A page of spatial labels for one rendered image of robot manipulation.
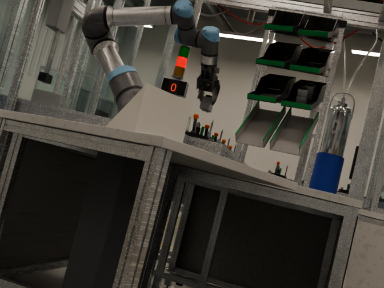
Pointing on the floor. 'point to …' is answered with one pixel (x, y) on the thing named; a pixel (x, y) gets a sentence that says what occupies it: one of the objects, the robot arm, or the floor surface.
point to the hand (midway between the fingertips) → (207, 100)
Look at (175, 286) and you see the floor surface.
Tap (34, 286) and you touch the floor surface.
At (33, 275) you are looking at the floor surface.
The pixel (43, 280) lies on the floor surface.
